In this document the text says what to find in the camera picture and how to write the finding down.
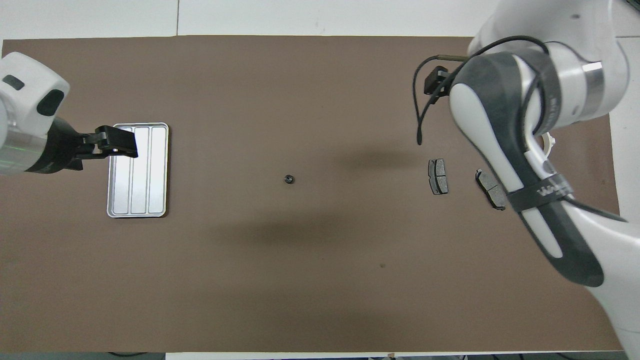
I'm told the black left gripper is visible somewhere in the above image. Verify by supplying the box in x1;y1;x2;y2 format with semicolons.
25;117;138;174

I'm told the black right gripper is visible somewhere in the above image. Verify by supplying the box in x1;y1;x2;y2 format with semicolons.
425;66;451;96

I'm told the silver metal tray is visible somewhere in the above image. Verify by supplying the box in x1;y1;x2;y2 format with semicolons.
106;122;170;219

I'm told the dark rectangular brake pad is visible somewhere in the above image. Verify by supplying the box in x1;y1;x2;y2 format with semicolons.
428;158;449;196

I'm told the dark curved brake pad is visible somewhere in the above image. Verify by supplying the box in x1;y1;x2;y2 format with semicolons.
475;168;507;211

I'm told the brown table mat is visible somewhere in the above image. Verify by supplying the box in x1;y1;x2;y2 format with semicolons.
0;35;636;353

